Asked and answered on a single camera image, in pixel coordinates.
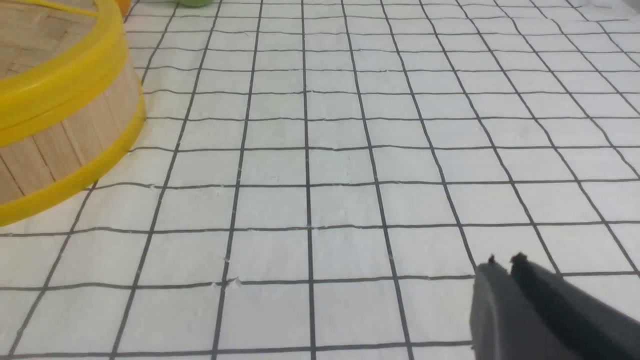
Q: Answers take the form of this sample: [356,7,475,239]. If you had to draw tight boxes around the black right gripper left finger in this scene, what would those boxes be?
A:
[470,255,581,360]

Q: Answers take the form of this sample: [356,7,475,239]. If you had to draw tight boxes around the white black-grid tablecloth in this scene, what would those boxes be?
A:
[1,0,640,360]

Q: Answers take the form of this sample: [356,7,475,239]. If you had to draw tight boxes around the green round object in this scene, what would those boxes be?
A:
[176,0,214,8]

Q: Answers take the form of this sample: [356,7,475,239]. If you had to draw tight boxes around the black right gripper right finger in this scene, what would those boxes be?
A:
[510,253,640,360]

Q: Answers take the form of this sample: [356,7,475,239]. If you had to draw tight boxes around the bamboo steamer basket yellow rims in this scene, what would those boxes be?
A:
[0,0,146,226]

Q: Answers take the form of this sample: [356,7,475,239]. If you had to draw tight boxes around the orange round object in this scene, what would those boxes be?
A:
[114,0,132,18]

